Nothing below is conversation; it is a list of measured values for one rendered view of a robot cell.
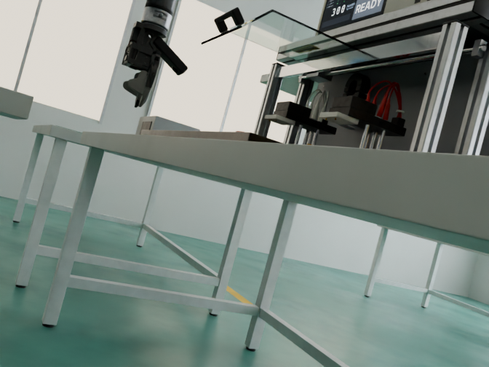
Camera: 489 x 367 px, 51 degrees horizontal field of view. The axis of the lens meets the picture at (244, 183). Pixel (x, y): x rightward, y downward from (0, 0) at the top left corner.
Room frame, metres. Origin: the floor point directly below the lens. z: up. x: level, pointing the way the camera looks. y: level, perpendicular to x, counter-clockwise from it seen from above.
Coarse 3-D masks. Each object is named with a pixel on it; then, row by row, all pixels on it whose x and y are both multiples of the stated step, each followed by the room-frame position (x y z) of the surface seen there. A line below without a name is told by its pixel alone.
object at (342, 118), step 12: (348, 96) 0.98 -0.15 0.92; (336, 108) 1.00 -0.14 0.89; (348, 108) 0.97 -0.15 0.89; (360, 108) 0.98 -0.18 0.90; (372, 108) 0.99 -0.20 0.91; (336, 120) 1.00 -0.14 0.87; (348, 120) 0.97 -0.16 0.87; (360, 120) 0.99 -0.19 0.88; (372, 120) 0.99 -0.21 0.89; (384, 120) 1.00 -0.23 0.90; (372, 132) 1.07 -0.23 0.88; (384, 132) 1.01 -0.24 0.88; (396, 132) 1.02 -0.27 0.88; (372, 144) 1.03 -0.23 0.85
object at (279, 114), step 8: (280, 104) 1.22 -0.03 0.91; (288, 104) 1.19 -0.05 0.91; (296, 104) 1.19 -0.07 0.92; (280, 112) 1.21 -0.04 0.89; (288, 112) 1.18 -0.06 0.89; (296, 112) 1.20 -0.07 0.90; (304, 112) 1.21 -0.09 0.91; (272, 120) 1.22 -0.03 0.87; (280, 120) 1.19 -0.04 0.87; (288, 120) 1.19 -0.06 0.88; (296, 120) 1.20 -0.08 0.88; (304, 120) 1.20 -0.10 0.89; (312, 120) 1.21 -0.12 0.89; (304, 128) 1.28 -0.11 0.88; (312, 128) 1.24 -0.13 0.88; (320, 128) 1.23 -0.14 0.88; (328, 128) 1.24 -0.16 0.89; (336, 128) 1.24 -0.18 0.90; (304, 136) 1.28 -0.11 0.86; (312, 136) 1.25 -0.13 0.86; (304, 144) 1.27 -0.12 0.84; (312, 144) 1.23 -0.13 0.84
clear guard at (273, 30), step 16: (256, 16) 1.09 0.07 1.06; (272, 16) 1.07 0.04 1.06; (224, 32) 1.10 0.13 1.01; (240, 32) 1.24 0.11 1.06; (256, 32) 1.20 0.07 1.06; (272, 32) 1.17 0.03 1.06; (288, 32) 1.14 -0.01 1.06; (304, 32) 1.11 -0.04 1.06; (320, 32) 1.09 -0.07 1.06; (272, 48) 1.30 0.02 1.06; (288, 48) 1.26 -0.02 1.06; (304, 48) 1.22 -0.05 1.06; (320, 48) 1.19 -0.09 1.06; (336, 48) 1.16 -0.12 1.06; (352, 48) 1.13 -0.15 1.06
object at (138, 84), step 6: (144, 72) 1.32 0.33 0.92; (138, 78) 1.31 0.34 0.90; (144, 78) 1.32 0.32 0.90; (132, 84) 1.30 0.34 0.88; (138, 84) 1.31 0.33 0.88; (144, 84) 1.32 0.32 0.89; (138, 90) 1.31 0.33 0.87; (144, 90) 1.31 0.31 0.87; (150, 90) 1.32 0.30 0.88; (144, 96) 1.31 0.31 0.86; (144, 102) 1.33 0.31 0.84
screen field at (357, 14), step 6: (360, 0) 1.18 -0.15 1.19; (366, 0) 1.16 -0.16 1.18; (372, 0) 1.14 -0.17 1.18; (378, 0) 1.11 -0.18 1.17; (360, 6) 1.17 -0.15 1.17; (366, 6) 1.15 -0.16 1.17; (372, 6) 1.13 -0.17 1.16; (378, 6) 1.11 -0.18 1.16; (354, 12) 1.19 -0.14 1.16; (360, 12) 1.16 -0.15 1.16; (366, 12) 1.14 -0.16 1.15; (372, 12) 1.12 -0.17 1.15; (354, 18) 1.18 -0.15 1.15
